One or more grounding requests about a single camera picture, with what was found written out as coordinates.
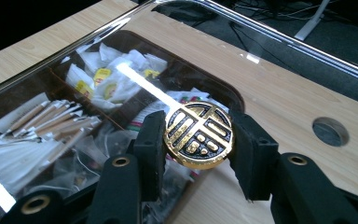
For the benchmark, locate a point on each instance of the pile of clear dark tea bags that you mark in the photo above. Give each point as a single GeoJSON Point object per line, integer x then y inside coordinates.
{"type": "Point", "coordinates": [112, 146]}

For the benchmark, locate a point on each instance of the pile of white yellow-label tea bags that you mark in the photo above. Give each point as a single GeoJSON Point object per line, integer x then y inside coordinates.
{"type": "Point", "coordinates": [118, 84]}

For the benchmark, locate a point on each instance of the gold black round medallion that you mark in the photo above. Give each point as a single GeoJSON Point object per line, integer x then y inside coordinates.
{"type": "Point", "coordinates": [155, 107]}

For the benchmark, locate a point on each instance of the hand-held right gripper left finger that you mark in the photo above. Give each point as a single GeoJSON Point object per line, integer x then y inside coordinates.
{"type": "Point", "coordinates": [150, 155]}

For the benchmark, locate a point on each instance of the white desk frame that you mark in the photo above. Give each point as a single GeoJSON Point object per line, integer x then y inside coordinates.
{"type": "Point", "coordinates": [312, 20]}

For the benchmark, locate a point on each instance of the metal four-compartment box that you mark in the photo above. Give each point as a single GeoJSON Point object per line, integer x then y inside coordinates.
{"type": "Point", "coordinates": [199, 81]}

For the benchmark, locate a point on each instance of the pile of brown sugar sticks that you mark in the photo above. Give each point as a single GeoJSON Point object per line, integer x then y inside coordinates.
{"type": "Point", "coordinates": [52, 124]}

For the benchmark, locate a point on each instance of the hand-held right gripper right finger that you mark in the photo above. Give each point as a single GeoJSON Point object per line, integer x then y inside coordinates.
{"type": "Point", "coordinates": [254, 161]}

